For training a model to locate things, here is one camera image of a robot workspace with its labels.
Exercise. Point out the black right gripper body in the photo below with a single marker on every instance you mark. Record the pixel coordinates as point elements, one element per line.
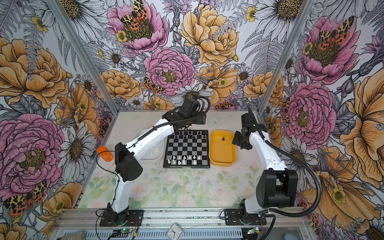
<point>243,142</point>

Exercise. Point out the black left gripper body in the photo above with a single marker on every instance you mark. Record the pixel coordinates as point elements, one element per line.
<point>200,120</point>

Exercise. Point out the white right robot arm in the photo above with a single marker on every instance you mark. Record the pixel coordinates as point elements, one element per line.
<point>276,189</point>

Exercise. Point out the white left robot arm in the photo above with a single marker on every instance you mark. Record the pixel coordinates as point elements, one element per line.
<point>127,156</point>

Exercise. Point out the black white chessboard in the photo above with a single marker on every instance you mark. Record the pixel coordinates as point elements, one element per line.
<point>187,149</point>

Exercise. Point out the yellow plastic tub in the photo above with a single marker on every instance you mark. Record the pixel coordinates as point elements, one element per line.
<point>222,153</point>

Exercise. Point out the white plastic tub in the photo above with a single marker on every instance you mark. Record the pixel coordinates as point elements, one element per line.
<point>155,153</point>

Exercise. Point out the orange pill bottle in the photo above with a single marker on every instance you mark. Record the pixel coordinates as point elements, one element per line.
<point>105,154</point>

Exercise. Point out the white analog clock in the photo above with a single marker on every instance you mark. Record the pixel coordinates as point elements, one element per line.
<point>175,232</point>

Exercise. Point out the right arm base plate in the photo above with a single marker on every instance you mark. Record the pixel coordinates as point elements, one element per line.
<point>234,217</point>

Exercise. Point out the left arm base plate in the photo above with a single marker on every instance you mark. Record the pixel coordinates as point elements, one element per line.
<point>127,218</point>

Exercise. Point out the aluminium front rail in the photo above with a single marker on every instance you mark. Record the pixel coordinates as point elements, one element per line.
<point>155,218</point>

